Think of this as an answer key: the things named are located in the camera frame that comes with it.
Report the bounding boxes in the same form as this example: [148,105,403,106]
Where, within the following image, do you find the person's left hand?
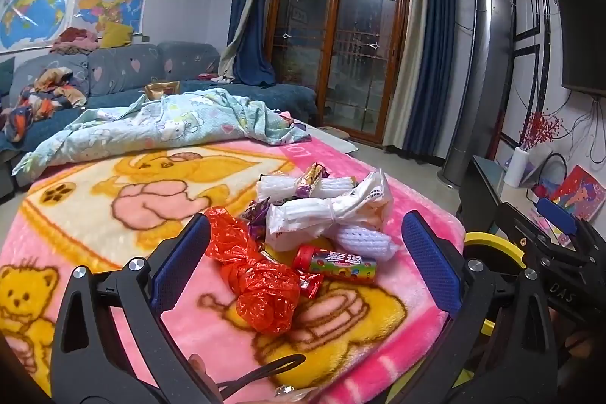
[188,354,327,404]

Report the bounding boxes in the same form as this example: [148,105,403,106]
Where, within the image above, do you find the pile of clothes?
[50,27,100,55]

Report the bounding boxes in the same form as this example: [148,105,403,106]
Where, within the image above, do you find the blue purple snack wrapper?
[241,198,270,239]

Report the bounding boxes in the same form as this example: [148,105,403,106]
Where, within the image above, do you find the blue curtain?
[400,0,458,149]
[232,0,278,85]

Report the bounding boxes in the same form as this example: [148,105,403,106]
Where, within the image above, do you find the world map poster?
[0,0,74,52]

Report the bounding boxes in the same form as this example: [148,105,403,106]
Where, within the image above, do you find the red plastic bag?
[205,206,304,335]

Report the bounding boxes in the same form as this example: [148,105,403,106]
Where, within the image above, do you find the small red candy wrapper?
[296,270,325,299]

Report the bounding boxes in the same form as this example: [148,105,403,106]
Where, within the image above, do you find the blue sofa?
[0,41,319,201]

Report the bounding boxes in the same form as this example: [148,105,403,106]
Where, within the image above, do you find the white picture board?
[509,146,550,187]

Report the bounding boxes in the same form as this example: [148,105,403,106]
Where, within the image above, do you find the colourful crumpled cloth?
[0,68,88,142]

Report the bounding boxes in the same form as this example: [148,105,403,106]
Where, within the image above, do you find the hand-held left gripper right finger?
[401,210,559,404]

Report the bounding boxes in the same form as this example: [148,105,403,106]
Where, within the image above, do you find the beige curtain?
[381,0,429,149]
[218,0,285,76]

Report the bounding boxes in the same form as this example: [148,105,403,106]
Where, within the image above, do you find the silver tower air conditioner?
[442,0,514,187]

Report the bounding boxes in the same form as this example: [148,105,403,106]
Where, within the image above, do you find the wooden sliding glass door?
[262,0,412,144]

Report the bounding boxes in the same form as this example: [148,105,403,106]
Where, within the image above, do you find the white ribbed vase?
[503,147,528,188]

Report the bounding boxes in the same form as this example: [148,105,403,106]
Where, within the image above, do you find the black strap loop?
[222,354,306,400]

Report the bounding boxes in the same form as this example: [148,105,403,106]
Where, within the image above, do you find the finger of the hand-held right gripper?
[536,197,606,251]
[493,202,595,265]

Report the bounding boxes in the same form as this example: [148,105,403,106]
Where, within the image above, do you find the black round hoop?
[535,153,569,188]

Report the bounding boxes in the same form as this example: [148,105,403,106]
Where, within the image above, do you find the white printed plastic bag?
[331,170,394,235]

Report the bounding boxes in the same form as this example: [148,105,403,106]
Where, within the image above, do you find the colourful painting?
[551,165,606,220]

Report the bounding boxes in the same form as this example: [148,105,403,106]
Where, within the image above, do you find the television cabinet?
[457,155,606,244]

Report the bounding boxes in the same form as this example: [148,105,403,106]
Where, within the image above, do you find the yellow pillow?
[100,22,133,50]

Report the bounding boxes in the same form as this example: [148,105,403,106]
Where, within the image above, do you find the golden gift bag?
[144,80,183,102]

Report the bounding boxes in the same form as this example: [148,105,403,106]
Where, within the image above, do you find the purple yellow snack wrapper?
[296,164,330,199]

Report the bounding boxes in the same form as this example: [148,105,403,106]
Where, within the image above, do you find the person's right hand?
[565,328,604,360]

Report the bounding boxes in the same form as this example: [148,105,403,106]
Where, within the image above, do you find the light blue printed blanket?
[12,88,313,175]

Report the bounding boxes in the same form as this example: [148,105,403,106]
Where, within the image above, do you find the pink printed blanket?
[0,134,467,404]

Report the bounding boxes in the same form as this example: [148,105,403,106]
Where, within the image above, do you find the large white foam net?
[264,200,342,252]

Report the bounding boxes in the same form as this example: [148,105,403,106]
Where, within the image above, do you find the red candy tube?
[292,244,378,285]

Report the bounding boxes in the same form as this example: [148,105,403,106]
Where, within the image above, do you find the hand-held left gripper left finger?
[50,212,223,404]

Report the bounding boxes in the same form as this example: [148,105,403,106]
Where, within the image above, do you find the wall television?
[549,0,606,99]

